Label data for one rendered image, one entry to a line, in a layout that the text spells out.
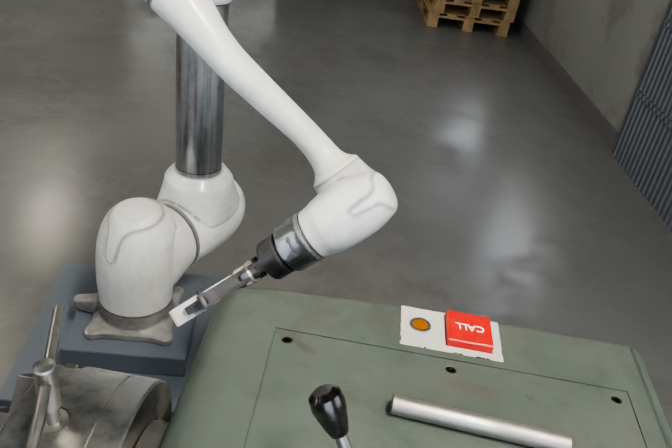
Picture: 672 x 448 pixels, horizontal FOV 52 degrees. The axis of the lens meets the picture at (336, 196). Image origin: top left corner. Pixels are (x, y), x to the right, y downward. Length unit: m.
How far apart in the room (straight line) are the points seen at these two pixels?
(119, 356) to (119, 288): 0.15
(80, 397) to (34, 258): 2.30
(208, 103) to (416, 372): 0.77
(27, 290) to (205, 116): 1.67
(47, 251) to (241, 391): 2.40
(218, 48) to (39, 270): 2.02
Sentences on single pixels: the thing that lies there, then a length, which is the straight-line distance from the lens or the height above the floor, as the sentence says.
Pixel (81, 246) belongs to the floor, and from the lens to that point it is 3.16.
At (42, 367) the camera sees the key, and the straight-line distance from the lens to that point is 0.76.
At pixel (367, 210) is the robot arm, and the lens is 1.10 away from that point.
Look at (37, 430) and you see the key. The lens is 0.72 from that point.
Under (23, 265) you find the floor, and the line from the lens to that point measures 3.09.
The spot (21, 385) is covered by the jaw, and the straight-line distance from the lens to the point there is 0.93.
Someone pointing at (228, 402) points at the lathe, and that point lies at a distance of 0.80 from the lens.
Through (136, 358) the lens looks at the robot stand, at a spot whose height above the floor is 0.79.
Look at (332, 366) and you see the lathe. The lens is 0.85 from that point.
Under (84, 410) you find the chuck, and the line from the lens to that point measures 0.83.
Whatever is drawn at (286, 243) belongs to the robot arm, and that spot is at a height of 1.19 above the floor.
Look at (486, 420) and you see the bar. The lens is 0.82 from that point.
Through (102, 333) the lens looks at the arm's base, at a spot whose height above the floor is 0.81.
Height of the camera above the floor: 1.85
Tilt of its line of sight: 31 degrees down
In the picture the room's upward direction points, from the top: 10 degrees clockwise
